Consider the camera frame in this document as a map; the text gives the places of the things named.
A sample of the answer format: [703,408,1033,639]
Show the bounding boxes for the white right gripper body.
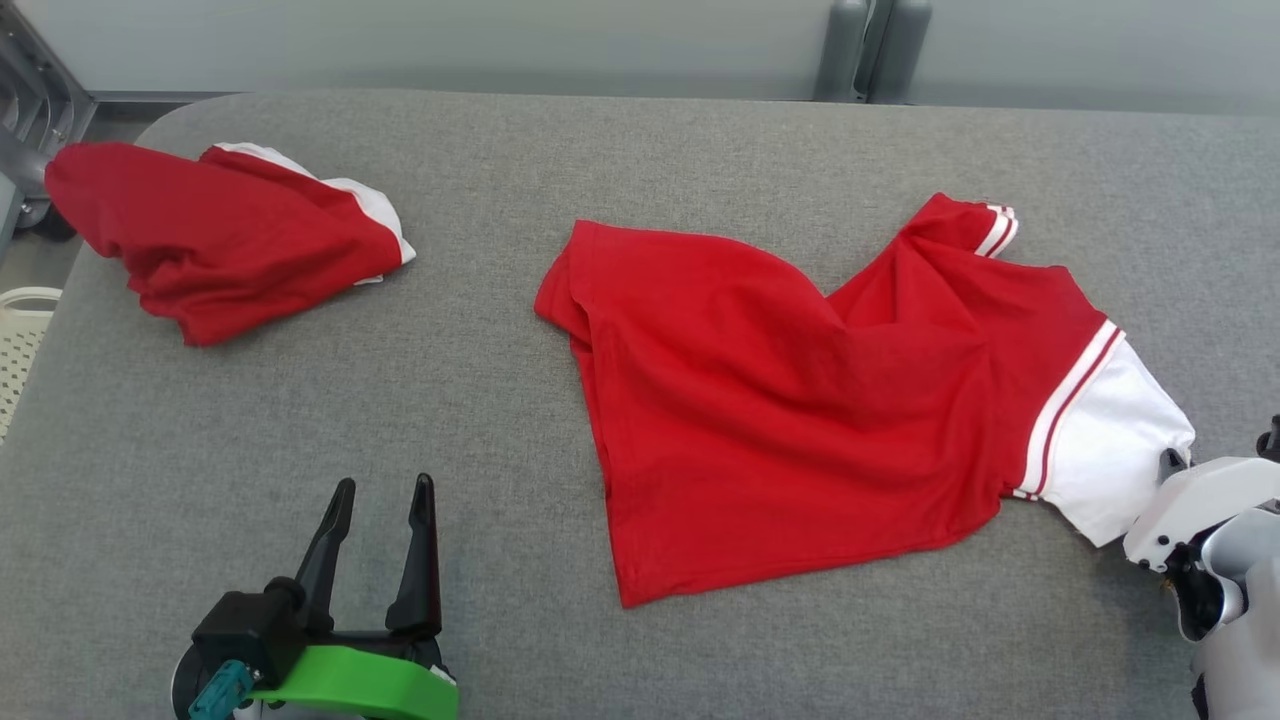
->
[1122,455,1280,573]

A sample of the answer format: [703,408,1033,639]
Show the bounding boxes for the red jersey white sleeves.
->
[533,192,1198,609]

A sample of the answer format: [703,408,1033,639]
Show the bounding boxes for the grey partition post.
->
[815,0,871,102]
[870,0,933,105]

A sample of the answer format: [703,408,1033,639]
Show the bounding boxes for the cream perforated laundry basket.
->
[0,287,63,441]

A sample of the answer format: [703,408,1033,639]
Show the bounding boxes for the grey metal rack frame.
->
[0,0,98,243]

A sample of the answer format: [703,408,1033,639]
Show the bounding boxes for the left cable teal connector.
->
[188,660,256,720]

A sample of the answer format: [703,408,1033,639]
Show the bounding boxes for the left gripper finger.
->
[385,473,444,641]
[293,478,357,633]

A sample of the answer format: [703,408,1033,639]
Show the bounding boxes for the red shorts white trim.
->
[43,140,417,348]

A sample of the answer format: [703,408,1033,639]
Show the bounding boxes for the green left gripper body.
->
[245,630,461,720]

